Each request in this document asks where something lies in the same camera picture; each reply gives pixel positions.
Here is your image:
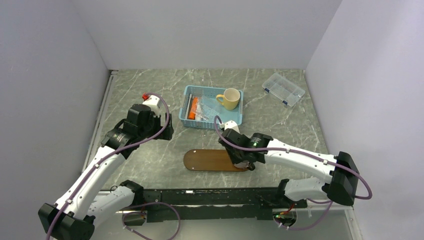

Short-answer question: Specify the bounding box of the brown wooden oval tray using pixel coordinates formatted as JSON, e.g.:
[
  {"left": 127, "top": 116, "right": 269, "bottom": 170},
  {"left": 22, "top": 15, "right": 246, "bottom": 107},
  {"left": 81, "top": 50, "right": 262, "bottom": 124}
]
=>
[{"left": 183, "top": 149, "right": 248, "bottom": 172}]

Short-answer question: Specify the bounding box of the light blue plastic basket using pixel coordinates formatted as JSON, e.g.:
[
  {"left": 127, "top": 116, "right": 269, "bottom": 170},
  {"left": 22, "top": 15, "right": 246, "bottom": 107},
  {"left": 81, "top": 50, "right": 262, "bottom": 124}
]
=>
[{"left": 178, "top": 85, "right": 244, "bottom": 130}]

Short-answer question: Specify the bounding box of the clear acrylic toothbrush holder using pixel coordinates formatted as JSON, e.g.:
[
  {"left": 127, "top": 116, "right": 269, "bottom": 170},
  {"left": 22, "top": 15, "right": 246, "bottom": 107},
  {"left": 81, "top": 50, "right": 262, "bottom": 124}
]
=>
[{"left": 194, "top": 97, "right": 219, "bottom": 122}]

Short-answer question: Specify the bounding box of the purple ceramic mug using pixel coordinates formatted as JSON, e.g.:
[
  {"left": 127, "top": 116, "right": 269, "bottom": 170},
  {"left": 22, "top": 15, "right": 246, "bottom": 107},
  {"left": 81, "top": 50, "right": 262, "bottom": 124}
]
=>
[{"left": 233, "top": 161, "right": 256, "bottom": 171}]

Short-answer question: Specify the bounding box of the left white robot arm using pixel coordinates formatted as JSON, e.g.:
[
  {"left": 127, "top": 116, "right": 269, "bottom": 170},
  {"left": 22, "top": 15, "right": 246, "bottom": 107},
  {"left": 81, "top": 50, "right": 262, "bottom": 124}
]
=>
[{"left": 38, "top": 104, "right": 174, "bottom": 240}]

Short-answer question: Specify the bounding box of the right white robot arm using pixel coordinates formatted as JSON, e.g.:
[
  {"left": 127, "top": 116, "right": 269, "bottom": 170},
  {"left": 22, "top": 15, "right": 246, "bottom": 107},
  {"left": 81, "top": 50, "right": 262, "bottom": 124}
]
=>
[{"left": 218, "top": 128, "right": 359, "bottom": 208}]

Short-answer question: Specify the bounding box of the orange capped toothpaste tube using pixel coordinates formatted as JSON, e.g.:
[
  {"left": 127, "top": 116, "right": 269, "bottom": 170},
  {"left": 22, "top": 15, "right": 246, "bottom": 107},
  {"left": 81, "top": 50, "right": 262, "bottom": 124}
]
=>
[{"left": 187, "top": 97, "right": 199, "bottom": 120}]

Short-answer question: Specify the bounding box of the yellow ceramic mug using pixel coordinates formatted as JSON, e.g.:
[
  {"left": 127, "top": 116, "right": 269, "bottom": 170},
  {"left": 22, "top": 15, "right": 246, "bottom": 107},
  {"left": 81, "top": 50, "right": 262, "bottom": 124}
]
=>
[{"left": 215, "top": 88, "right": 241, "bottom": 111}]

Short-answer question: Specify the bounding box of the clear plastic compartment box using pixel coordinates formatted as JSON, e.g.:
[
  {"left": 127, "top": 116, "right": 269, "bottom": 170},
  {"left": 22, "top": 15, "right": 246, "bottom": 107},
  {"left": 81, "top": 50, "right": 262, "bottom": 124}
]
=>
[{"left": 262, "top": 73, "right": 306, "bottom": 107}]

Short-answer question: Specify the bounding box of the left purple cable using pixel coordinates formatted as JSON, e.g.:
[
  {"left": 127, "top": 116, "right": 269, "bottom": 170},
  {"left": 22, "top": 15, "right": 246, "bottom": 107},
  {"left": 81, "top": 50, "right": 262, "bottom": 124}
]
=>
[{"left": 44, "top": 92, "right": 171, "bottom": 240}]

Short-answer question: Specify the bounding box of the purple cable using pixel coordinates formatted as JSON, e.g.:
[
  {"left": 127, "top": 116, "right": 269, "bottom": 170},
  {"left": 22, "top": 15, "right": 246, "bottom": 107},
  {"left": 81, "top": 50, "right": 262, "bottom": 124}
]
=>
[
  {"left": 44, "top": 92, "right": 171, "bottom": 240},
  {"left": 213, "top": 114, "right": 373, "bottom": 201}
]

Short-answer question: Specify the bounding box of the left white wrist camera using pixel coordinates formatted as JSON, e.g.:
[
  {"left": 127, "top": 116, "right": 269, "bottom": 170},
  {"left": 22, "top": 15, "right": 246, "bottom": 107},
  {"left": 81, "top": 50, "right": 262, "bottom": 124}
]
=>
[{"left": 142, "top": 93, "right": 163, "bottom": 116}]

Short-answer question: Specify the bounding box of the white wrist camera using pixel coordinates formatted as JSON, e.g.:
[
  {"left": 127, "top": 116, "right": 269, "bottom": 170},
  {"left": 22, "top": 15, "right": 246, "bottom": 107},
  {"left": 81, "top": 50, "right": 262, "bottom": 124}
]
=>
[
  {"left": 223, "top": 120, "right": 240, "bottom": 133},
  {"left": 142, "top": 93, "right": 163, "bottom": 116}
]

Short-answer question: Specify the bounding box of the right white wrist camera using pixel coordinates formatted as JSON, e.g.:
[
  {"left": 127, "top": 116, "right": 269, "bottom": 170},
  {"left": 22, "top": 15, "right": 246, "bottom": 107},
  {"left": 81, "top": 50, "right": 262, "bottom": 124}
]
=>
[{"left": 223, "top": 120, "right": 240, "bottom": 133}]

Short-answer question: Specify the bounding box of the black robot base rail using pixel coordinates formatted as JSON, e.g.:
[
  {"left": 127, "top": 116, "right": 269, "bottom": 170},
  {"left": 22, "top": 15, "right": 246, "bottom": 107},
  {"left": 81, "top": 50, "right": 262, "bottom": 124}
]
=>
[{"left": 124, "top": 187, "right": 308, "bottom": 223}]

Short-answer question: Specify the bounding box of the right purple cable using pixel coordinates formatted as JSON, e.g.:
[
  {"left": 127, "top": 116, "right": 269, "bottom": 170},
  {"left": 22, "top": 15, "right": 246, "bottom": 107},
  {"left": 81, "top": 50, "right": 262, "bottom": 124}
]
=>
[{"left": 213, "top": 114, "right": 373, "bottom": 201}]

